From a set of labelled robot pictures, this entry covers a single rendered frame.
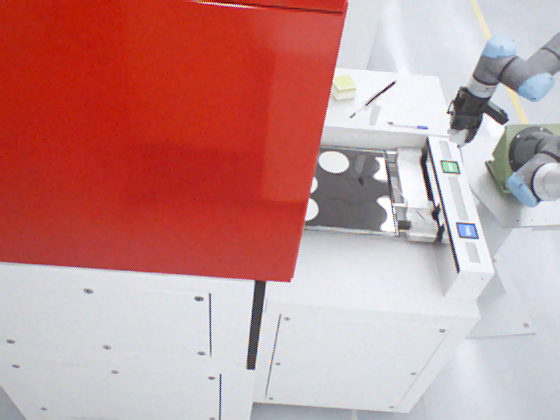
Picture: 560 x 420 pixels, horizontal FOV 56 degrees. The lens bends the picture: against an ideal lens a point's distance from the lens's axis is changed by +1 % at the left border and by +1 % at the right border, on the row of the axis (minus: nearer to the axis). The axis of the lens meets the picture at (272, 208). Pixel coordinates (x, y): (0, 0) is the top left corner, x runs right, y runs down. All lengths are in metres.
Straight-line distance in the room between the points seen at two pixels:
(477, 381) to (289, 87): 1.99
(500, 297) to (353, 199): 1.29
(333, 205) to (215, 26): 1.05
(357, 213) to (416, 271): 0.25
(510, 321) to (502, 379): 0.30
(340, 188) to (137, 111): 1.04
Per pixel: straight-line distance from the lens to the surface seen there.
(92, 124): 0.80
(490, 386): 2.54
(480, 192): 1.97
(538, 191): 1.75
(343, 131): 1.83
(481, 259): 1.58
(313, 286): 1.55
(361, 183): 1.73
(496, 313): 2.72
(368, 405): 2.18
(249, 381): 1.48
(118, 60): 0.72
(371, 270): 1.62
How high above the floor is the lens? 2.11
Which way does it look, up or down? 49 degrees down
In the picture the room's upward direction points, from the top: 7 degrees clockwise
